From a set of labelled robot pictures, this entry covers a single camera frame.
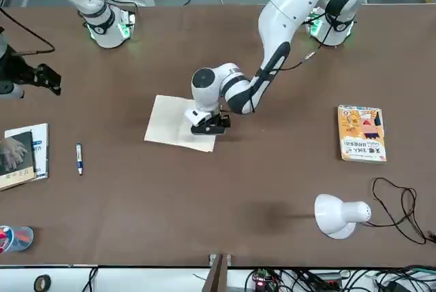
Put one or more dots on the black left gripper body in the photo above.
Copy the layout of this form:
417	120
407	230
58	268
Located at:
209	128

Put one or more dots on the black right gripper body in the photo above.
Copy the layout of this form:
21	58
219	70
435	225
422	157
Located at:
17	69

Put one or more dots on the blue and white marker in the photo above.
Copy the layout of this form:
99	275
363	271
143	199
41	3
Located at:
79	157

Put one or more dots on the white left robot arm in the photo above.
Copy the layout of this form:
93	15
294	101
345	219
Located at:
293	2

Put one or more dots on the white and blue book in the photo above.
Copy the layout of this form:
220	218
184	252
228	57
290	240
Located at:
41	149

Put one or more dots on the dark hands cover book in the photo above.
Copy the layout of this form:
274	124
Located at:
15	156

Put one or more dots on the orange cartoon cover book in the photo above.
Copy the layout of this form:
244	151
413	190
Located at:
362	133

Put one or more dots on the white desk lamp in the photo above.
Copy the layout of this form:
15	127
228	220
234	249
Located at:
337	217

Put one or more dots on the circuit board red light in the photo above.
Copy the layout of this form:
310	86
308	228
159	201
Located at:
262	280

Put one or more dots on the clear plastic pen cup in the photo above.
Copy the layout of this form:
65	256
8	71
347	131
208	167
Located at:
20	246

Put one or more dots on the black tape roll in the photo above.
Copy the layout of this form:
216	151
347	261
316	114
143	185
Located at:
38	283

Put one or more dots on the aluminium divider post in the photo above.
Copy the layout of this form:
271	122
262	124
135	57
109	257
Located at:
219	271

